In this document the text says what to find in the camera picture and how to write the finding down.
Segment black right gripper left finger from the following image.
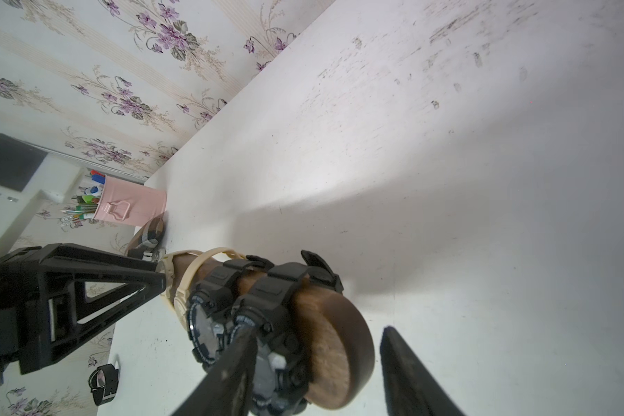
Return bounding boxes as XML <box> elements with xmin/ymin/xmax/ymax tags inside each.
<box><xmin>173</xmin><ymin>327</ymin><xmax>258</xmax><ymax>416</ymax></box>

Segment pens in cup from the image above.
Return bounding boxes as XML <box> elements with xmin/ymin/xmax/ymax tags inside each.
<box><xmin>60</xmin><ymin>170</ymin><xmax>107</xmax><ymax>230</ymax></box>

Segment pink pen cup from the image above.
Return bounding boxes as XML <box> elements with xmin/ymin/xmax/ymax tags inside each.
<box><xmin>94</xmin><ymin>177</ymin><xmax>167</xmax><ymax>227</ymax></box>

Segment brown wooden watch stand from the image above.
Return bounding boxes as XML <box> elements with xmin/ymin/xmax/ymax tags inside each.
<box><xmin>174</xmin><ymin>254</ymin><xmax>374</xmax><ymax>410</ymax></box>

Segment brown and white stapler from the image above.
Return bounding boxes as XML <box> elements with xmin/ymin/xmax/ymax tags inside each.
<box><xmin>125</xmin><ymin>215</ymin><xmax>166</xmax><ymax>263</ymax></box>

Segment black digital watch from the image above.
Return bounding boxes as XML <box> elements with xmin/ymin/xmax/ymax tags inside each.
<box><xmin>232</xmin><ymin>251</ymin><xmax>343</xmax><ymax>415</ymax></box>
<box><xmin>187</xmin><ymin>255</ymin><xmax>274</xmax><ymax>372</ymax></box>

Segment beige strap watch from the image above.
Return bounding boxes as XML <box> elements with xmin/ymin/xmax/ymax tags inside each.
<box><xmin>156</xmin><ymin>247</ymin><xmax>247</xmax><ymax>330</ymax></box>

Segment thin black band watch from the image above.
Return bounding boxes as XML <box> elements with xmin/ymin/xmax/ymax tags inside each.
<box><xmin>88</xmin><ymin>363</ymin><xmax>120</xmax><ymax>407</ymax></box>

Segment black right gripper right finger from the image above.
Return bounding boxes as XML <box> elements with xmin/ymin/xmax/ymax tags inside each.
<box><xmin>380</xmin><ymin>327</ymin><xmax>465</xmax><ymax>416</ymax></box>

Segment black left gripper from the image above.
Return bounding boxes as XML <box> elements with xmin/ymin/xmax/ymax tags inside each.
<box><xmin>0</xmin><ymin>244</ymin><xmax>166</xmax><ymax>386</ymax></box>

